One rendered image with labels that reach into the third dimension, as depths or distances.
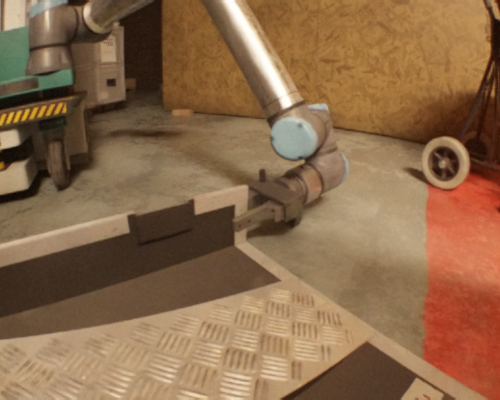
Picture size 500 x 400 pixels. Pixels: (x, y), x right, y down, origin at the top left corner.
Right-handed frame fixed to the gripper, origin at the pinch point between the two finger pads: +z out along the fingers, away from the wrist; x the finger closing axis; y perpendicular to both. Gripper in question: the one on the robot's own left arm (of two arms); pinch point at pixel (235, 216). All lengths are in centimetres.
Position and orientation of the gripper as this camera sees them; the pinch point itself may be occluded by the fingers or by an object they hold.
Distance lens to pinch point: 62.4
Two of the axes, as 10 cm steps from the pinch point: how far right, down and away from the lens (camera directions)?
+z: -7.9, 3.7, -4.9
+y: -1.1, -8.7, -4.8
